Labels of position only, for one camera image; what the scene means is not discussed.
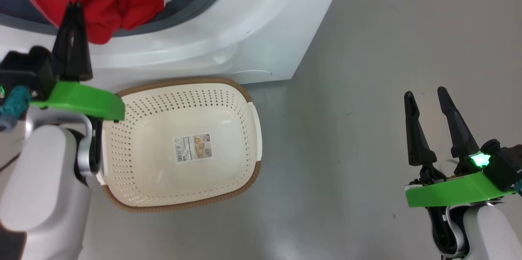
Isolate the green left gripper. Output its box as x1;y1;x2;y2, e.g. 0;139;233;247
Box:
29;2;126;122

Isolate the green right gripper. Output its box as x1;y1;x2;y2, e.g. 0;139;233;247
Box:
404;87;516;208

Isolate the paper basket label sticker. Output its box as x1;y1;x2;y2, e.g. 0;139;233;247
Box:
173;133;213;164

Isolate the cream laundry basket brown rim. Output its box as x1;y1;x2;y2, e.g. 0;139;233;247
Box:
96;77;263;213

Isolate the white front-load washing machine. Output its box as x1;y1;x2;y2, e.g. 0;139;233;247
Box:
0;0;350;93

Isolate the teal cable connector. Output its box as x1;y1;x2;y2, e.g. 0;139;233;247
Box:
0;86;31;132

